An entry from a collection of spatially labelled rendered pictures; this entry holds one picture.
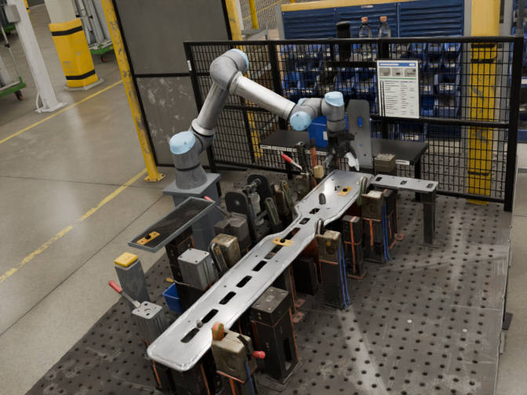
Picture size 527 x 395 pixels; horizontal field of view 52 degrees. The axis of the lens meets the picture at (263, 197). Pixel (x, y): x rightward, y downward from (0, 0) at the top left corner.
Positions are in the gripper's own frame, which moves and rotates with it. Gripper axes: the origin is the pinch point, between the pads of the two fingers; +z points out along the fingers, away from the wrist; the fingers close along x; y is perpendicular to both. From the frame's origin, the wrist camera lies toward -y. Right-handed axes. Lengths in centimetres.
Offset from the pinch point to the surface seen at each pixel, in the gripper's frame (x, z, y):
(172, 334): -11, 10, 107
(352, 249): 12.3, 26.5, 21.7
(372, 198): 16.7, 8.0, 8.3
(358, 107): -3.3, -18.1, -26.9
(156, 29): -240, -30, -144
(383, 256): 19.2, 39.1, 5.8
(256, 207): -24.8, 4.8, 34.8
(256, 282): 0, 10, 73
